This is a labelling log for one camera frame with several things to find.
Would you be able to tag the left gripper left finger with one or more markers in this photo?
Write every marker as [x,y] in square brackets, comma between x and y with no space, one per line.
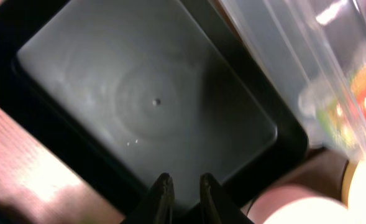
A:
[157,205]

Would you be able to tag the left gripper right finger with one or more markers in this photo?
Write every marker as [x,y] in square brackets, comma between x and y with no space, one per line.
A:
[216,206]

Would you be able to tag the white bowl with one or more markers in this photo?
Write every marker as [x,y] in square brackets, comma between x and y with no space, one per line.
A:
[297,204]

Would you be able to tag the green snack wrapper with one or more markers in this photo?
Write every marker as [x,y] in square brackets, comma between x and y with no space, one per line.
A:
[333,119]

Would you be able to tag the black plastic tray bin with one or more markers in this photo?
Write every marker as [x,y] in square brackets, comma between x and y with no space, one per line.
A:
[124,91]

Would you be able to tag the yellow round plate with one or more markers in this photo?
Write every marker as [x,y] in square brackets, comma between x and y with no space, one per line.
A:
[353,191]

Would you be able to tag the clear plastic bin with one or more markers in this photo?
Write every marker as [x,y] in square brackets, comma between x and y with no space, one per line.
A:
[308,49]

